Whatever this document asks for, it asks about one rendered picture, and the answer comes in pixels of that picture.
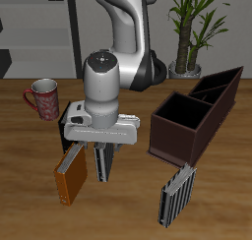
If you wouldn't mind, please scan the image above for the red patterned mug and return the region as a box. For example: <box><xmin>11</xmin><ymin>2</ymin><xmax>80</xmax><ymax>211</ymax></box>
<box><xmin>22</xmin><ymin>78</ymin><xmax>61</xmax><ymax>122</ymax></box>

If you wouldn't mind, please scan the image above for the grey shelf unit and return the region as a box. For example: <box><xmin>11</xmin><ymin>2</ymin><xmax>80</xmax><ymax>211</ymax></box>
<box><xmin>0</xmin><ymin>0</ymin><xmax>84</xmax><ymax>80</ymax></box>

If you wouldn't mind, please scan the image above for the green pot plant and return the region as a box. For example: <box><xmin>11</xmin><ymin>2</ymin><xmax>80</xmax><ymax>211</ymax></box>
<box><xmin>166</xmin><ymin>0</ymin><xmax>233</xmax><ymax>81</ymax></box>

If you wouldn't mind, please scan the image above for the orange book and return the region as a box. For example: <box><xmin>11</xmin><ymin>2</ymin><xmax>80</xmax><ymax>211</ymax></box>
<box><xmin>53</xmin><ymin>142</ymin><xmax>89</xmax><ymax>207</ymax></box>

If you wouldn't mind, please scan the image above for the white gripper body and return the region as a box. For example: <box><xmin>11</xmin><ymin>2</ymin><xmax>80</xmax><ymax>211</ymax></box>
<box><xmin>63</xmin><ymin>113</ymin><xmax>142</xmax><ymax>146</ymax></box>

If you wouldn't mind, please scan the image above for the black white striped book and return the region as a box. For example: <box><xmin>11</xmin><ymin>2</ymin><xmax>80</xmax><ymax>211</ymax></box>
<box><xmin>157</xmin><ymin>162</ymin><xmax>198</xmax><ymax>229</ymax></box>

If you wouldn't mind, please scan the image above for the dark brown desk caddy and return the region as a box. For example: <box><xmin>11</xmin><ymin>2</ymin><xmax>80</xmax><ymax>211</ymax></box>
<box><xmin>146</xmin><ymin>66</ymin><xmax>245</xmax><ymax>169</ymax></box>

